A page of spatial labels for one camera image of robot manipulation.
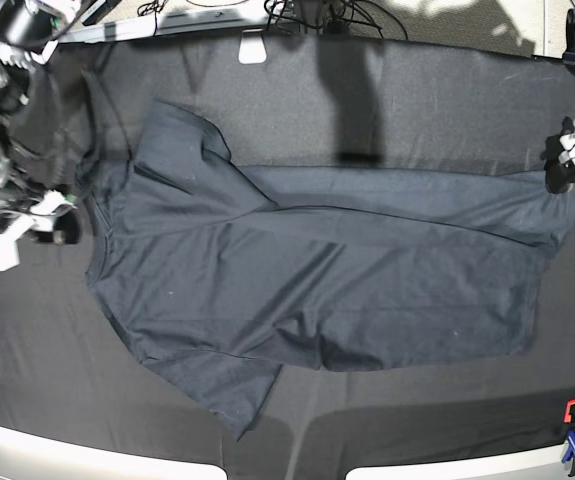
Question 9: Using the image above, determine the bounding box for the black table cloth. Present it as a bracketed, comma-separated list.
[0, 34, 575, 479]

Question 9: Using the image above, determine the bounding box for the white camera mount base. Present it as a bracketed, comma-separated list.
[238, 29, 267, 65]

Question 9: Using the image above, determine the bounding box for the black cable bundle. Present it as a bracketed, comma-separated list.
[263, 0, 410, 41]

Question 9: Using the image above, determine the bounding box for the dark grey t-shirt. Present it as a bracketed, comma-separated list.
[87, 103, 575, 438]

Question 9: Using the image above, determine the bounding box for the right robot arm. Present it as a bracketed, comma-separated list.
[0, 1, 85, 245]

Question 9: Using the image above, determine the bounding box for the red blue clamp front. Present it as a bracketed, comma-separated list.
[561, 399, 575, 477]

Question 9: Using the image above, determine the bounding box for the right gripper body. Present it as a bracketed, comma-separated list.
[0, 159, 42, 218]

